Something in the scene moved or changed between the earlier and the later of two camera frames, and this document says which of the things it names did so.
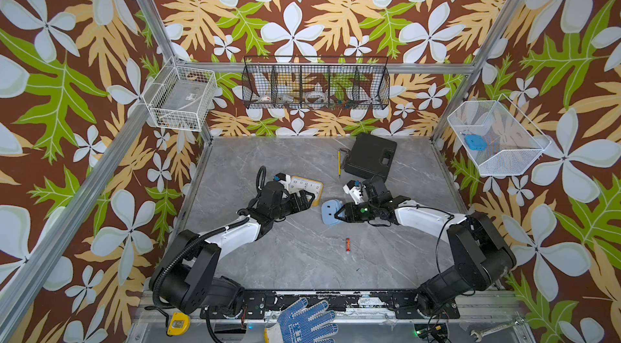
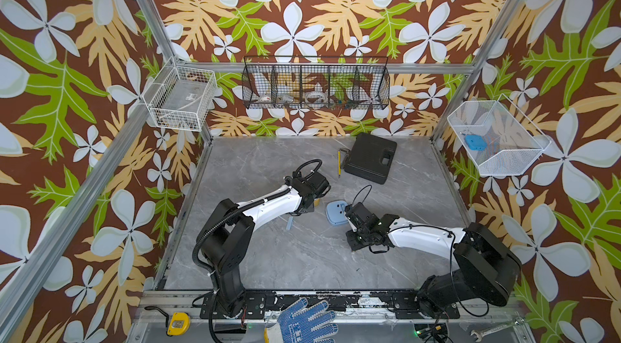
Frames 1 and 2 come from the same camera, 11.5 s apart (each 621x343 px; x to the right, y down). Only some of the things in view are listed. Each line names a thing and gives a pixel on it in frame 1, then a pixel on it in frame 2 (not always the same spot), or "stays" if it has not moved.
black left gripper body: x=289 y=205 -> x=311 y=209
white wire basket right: x=498 y=138 stays
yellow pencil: x=340 y=163 stays
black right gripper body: x=361 y=212 -> x=357 y=239
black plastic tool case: x=369 y=156 stays
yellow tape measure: x=179 y=324 stays
